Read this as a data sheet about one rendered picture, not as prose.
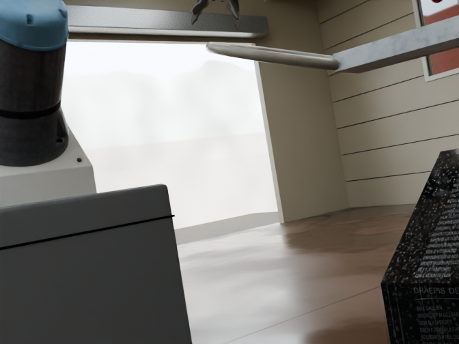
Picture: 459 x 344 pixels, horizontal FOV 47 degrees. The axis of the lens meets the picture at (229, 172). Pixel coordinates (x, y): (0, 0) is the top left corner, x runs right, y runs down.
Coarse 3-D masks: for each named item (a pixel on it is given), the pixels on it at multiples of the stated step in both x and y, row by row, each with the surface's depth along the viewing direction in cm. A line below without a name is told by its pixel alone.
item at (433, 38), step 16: (416, 32) 124; (432, 32) 121; (448, 32) 119; (352, 48) 136; (368, 48) 133; (384, 48) 130; (400, 48) 127; (416, 48) 124; (432, 48) 127; (448, 48) 130; (352, 64) 137; (368, 64) 137; (384, 64) 140
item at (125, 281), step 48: (144, 192) 90; (0, 240) 76; (48, 240) 80; (96, 240) 84; (144, 240) 89; (0, 288) 76; (48, 288) 79; (96, 288) 83; (144, 288) 88; (0, 336) 75; (48, 336) 79; (96, 336) 83; (144, 336) 87
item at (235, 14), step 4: (228, 0) 158; (232, 0) 159; (228, 4) 160; (232, 4) 159; (228, 8) 160; (232, 8) 158; (232, 12) 156; (236, 12) 160; (232, 16) 160; (236, 16) 159; (236, 20) 160; (236, 24) 160; (236, 28) 161
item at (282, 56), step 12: (216, 48) 147; (228, 48) 143; (240, 48) 141; (252, 48) 178; (264, 48) 180; (276, 48) 181; (252, 60) 140; (264, 60) 138; (276, 60) 137; (288, 60) 136; (300, 60) 136; (312, 60) 137; (324, 60) 138; (336, 60) 140
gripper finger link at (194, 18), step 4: (200, 0) 162; (204, 0) 161; (200, 4) 160; (204, 4) 161; (208, 4) 163; (196, 8) 160; (200, 8) 162; (196, 12) 162; (200, 12) 163; (192, 16) 163; (196, 16) 163; (192, 20) 164; (196, 20) 164; (192, 24) 164
